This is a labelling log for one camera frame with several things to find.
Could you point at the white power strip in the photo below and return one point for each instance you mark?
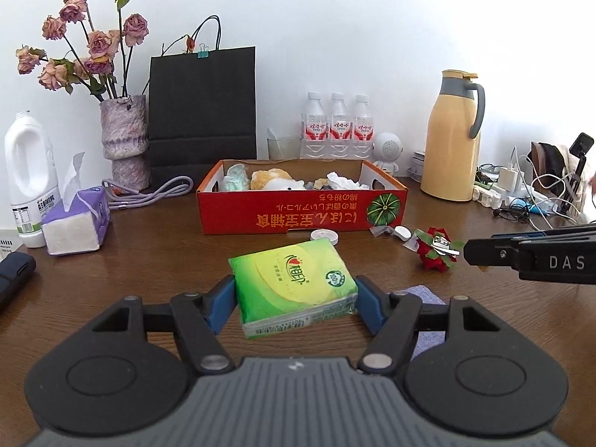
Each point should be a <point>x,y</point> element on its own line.
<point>489,195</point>

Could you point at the teal binder clip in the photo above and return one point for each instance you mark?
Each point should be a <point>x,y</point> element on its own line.
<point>203,52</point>

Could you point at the dried pink roses bouquet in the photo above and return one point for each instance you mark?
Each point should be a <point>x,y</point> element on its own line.
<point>100,44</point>

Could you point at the red flower hair clip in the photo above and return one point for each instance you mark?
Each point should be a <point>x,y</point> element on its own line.
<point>433,254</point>

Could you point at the dark blue case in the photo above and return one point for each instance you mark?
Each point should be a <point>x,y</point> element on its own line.
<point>14,277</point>

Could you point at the white charger block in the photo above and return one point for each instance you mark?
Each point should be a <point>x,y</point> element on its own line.
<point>510,178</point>

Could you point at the white round lid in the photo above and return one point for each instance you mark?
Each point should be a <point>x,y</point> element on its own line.
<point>325,236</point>

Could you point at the white robot speaker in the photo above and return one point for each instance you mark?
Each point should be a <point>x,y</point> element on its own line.
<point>389,149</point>

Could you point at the clear glass cup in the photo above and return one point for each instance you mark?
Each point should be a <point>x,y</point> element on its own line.
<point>284,146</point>

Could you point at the white tealight candle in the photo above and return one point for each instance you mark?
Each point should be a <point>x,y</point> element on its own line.
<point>403,232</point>

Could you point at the small white boxes stack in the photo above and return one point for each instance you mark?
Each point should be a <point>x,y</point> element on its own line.
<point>417,165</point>

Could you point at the green tissue pack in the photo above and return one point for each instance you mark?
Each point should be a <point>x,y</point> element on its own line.
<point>288,284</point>

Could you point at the black paper bag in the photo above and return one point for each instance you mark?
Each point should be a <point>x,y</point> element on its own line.
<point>202,111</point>

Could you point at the orange and white plush toy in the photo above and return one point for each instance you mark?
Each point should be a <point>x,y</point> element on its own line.
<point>272,179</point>

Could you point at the red cardboard box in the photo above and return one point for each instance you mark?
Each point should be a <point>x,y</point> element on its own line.
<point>288,216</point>

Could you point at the red label water bottle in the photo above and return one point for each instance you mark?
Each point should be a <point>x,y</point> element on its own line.
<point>314,128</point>
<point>340,128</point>
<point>363,129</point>

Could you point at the silver foil piece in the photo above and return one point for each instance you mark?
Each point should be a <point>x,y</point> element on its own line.
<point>382,231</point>

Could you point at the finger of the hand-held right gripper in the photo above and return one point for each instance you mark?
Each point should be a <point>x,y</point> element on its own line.
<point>491,254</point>
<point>558,233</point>

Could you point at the purple textured vase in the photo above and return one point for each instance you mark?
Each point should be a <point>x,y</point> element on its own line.
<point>125,135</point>

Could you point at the pale green crumpled wrapper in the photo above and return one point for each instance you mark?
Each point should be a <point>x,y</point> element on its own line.
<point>235,178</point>

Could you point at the purple tissue box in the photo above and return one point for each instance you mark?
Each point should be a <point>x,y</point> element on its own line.
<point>74,228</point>

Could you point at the white tissue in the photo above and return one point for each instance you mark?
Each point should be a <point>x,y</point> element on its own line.
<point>342,181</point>

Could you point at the white plastic milk jug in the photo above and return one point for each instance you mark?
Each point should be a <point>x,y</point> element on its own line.
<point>28,177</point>

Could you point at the black phone holder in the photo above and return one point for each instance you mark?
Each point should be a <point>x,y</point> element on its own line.
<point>583,144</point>

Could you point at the blue cloth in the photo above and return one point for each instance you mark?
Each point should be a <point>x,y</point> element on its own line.
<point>426,316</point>

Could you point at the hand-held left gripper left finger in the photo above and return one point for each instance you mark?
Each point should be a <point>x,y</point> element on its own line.
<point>221,305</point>

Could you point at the yellow thermos jug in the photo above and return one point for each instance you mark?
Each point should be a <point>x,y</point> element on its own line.
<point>449,149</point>

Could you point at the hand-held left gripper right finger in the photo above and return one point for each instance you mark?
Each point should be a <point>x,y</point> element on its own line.
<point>372,306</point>

